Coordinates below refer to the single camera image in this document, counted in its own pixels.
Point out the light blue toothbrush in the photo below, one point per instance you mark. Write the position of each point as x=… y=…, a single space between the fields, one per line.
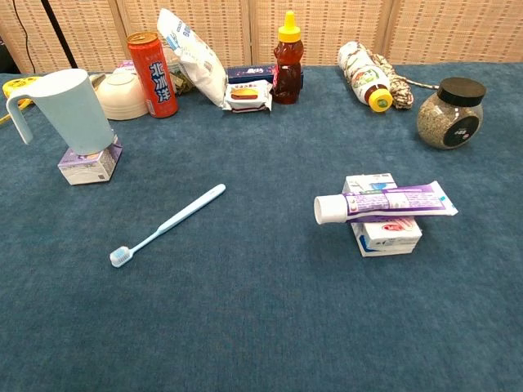
x=180 y=218

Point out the purple white toothpaste tube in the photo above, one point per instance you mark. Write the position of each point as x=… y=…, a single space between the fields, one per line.
x=392 y=202

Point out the dark blue box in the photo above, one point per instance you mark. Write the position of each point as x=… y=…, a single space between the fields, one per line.
x=249 y=73

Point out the white blue milk carton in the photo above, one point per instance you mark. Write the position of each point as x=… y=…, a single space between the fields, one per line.
x=388 y=241

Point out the small purple white box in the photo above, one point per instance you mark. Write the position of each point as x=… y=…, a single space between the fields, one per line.
x=90 y=170

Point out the small purple pink box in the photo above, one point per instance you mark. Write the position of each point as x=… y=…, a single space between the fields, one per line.
x=126 y=65

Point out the burger print snack packet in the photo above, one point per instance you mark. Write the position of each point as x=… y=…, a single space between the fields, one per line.
x=247 y=96

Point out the blue table cloth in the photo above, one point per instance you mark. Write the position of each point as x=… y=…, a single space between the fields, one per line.
x=261 y=306

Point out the honey bear bottle yellow cap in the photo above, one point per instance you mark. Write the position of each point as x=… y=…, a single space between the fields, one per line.
x=288 y=69

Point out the clear container dried leaves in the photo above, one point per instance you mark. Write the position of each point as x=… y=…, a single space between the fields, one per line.
x=181 y=83

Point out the white blue plastic bag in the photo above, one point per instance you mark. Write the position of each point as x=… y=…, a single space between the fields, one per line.
x=200 y=65

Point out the printed drink bottle yellow cap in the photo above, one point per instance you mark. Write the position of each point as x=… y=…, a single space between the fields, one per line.
x=363 y=77

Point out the red soda can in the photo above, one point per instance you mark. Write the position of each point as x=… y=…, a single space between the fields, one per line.
x=157 y=77

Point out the cream ceramic bowl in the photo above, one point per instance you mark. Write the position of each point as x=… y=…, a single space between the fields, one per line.
x=122 y=100

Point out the bamboo folding screen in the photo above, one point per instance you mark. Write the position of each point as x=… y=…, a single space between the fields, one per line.
x=327 y=32

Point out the seed jar black lid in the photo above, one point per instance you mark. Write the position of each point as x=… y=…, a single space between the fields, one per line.
x=441 y=122

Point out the razor on yellow card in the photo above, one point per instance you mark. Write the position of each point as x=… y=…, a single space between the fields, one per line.
x=97 y=80

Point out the black tripod stand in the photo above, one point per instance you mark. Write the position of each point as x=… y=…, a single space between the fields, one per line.
x=61 y=36

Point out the yellow tape measure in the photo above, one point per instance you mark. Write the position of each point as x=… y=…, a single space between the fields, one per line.
x=16 y=85

